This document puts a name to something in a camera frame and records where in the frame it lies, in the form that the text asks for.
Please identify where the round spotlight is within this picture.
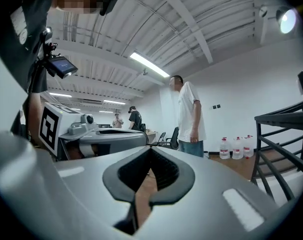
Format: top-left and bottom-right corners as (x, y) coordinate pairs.
(275, 5), (299, 35)

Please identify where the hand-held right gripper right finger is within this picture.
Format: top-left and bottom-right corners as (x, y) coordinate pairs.
(138, 146), (289, 240)

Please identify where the person's black shirt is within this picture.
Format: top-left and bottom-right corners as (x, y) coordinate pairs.
(0, 0), (55, 94)

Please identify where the person's left hand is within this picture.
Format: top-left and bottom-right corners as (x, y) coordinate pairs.
(66, 144), (85, 161)

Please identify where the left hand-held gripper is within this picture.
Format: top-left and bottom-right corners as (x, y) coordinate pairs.
(38, 102), (149, 161)

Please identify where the black chest-mounted monitor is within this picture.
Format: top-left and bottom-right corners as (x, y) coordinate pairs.
(46, 55), (79, 80)

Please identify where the black office chair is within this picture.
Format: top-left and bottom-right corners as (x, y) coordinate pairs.
(156, 131), (167, 146)
(163, 126), (180, 150)

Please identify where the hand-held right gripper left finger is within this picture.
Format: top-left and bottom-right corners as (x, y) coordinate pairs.
(0, 131), (152, 240)

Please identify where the long ceiling light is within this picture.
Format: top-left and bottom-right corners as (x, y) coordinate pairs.
(48, 91), (73, 99)
(129, 51), (170, 78)
(103, 99), (126, 106)

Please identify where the person's left forearm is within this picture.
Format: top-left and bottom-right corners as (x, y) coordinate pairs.
(28, 91), (46, 147)

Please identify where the black head-mounted camera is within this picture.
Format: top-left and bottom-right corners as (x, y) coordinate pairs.
(99, 0), (120, 17)

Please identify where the clear water bottle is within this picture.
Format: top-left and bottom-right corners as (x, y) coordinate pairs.
(231, 136), (244, 160)
(219, 137), (231, 160)
(242, 134), (255, 159)

